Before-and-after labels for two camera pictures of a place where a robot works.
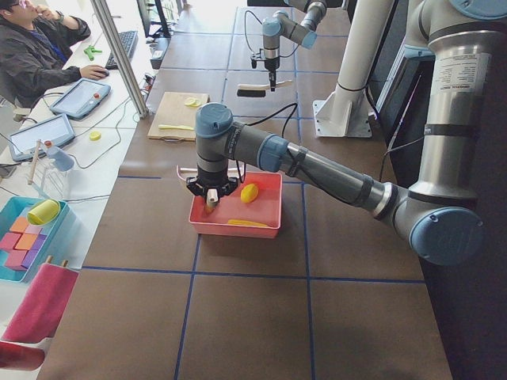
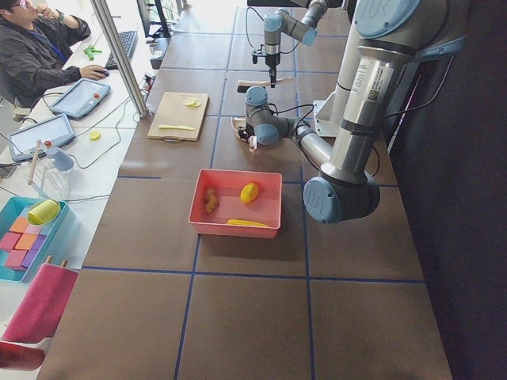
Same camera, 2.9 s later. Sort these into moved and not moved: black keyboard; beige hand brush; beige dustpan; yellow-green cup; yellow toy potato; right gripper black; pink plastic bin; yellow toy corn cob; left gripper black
Moved: beige hand brush; beige dustpan; left gripper black
Not moved: right gripper black; yellow toy corn cob; yellow toy potato; black keyboard; yellow-green cup; pink plastic bin
